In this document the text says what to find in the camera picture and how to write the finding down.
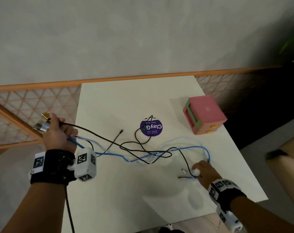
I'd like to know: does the green plant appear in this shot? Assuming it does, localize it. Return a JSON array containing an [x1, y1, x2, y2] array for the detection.
[[279, 34, 294, 63]]

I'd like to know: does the person's left hand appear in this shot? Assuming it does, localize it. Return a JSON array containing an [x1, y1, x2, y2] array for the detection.
[[42, 113, 78, 154]]

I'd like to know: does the black marker wristband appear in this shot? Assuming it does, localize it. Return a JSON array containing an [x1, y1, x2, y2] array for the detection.
[[208, 179, 247, 213], [29, 149, 76, 186]]

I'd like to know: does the beige furniture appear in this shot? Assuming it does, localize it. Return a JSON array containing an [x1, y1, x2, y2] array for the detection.
[[266, 133, 294, 216]]

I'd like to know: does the round purple sticker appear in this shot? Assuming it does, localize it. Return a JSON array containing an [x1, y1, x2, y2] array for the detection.
[[139, 116, 164, 137]]

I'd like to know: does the person's left forearm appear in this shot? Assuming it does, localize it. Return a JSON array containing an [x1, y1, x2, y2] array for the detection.
[[0, 183, 66, 233]]

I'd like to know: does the black camera cable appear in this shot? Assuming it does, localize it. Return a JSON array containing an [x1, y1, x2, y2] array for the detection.
[[64, 185, 76, 233]]

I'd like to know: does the pink box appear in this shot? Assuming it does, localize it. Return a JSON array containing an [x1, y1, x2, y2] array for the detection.
[[182, 95, 228, 136]]

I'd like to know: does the person's right forearm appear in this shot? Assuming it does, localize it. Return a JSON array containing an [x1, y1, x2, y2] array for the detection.
[[229, 195, 294, 233]]

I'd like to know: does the white table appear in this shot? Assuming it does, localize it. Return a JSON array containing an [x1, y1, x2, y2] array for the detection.
[[62, 75, 268, 233]]

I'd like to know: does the person's right hand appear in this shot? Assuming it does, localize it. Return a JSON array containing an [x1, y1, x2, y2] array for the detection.
[[192, 160, 223, 190]]

